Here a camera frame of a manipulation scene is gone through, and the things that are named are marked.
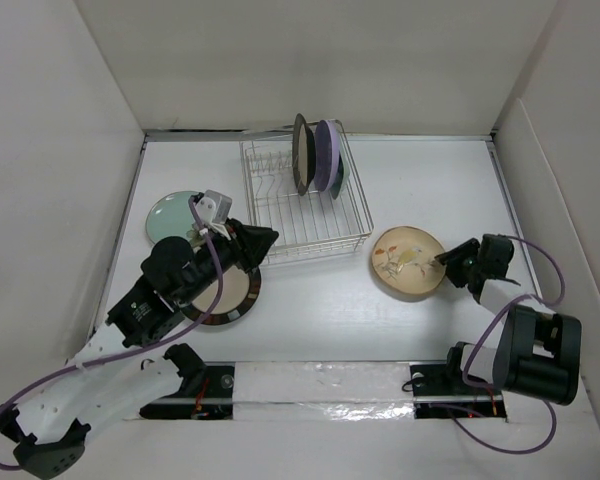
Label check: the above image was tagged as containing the purple cable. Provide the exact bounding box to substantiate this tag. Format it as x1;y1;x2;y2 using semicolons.
449;236;567;454
0;197;226;471

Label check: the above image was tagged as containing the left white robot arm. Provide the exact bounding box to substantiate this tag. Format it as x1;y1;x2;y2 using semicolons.
0;219;279;479

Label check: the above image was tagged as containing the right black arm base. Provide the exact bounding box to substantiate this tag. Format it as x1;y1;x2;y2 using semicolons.
402;362;507;420

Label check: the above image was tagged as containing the metal wire dish rack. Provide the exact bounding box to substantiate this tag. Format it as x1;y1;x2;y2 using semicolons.
240;120;374;265

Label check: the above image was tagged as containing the round light green plate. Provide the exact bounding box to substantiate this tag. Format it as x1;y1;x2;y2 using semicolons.
145;191;197;244

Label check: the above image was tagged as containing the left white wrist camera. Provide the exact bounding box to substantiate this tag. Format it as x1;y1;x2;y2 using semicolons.
187;190;232;238

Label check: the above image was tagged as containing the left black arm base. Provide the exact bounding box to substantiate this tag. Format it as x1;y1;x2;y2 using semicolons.
139;363;235;421

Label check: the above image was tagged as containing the beige bird pattern plate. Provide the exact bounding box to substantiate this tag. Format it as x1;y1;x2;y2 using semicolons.
370;226;445;297

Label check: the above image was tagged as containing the purple round plate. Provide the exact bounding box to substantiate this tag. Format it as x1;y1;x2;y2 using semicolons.
313;120;340;192

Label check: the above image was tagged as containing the rectangular light green plate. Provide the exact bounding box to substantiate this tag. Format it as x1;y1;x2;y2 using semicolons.
329;155;350;200

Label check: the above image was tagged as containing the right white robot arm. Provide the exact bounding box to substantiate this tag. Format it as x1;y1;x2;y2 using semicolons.
433;234;582;405

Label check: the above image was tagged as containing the brown rimmed deep plate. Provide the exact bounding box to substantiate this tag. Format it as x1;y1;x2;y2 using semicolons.
292;113;316;196

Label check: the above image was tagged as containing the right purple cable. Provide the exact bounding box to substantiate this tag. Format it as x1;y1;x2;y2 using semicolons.
449;236;567;454

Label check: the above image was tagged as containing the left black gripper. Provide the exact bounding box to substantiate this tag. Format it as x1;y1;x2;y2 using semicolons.
178;217;278;305

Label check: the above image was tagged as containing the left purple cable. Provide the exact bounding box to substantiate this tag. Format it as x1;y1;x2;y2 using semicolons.
0;197;226;471

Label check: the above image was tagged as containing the striped rim beige plate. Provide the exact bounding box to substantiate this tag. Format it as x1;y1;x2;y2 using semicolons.
182;266;262;327

